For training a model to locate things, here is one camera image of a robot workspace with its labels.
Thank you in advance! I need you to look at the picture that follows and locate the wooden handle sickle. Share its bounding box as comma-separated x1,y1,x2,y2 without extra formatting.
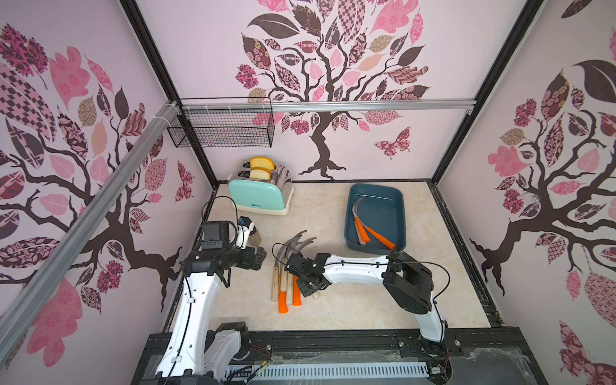
351,199,367,247
278,230,306,292
271,242,294,305
293,237,321,300

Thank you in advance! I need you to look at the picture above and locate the orange handle sickle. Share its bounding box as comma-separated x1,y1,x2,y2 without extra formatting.
278,270,288,314
352,196,372,244
292,237,316,306

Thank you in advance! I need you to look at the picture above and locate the orange handle sickle boxed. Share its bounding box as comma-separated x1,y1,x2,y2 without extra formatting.
352,198,396,250

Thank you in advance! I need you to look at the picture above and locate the teal plastic storage box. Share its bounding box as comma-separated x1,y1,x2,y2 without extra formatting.
344,184,407,255

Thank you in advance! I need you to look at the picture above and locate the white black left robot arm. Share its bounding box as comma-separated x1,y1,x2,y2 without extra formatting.
155,246,267,382

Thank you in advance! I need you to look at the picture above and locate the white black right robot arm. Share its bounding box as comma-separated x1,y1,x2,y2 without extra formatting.
284,250,445,343

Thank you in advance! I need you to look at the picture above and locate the black lid spice jar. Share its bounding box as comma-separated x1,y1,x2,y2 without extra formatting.
249,228,261,247

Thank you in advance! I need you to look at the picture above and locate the mint green toaster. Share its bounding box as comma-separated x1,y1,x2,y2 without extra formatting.
229,161,295,215

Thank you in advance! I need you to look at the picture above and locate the pale bread slice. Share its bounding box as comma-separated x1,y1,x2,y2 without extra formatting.
249,168,272,181

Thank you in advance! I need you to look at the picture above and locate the yellow bread slice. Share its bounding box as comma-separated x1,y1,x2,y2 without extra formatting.
250,157,276,171

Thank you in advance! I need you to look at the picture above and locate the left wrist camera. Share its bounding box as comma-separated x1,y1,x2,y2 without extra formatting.
199,215,256,251

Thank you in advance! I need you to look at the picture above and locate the white vented cable duct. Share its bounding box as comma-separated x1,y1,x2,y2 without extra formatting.
222,362,430,381

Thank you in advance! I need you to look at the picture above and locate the black wire basket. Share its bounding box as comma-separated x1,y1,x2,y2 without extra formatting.
168,96,275,149

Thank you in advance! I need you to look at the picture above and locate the aluminium rail back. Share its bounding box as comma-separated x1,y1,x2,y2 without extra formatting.
182,99,476,113

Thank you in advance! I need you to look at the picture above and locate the aluminium rail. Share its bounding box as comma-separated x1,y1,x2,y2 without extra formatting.
1,100,181,364
182,99,476,113

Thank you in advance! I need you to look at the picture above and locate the aluminium rail left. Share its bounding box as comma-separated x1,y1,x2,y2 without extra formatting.
1,100,181,364

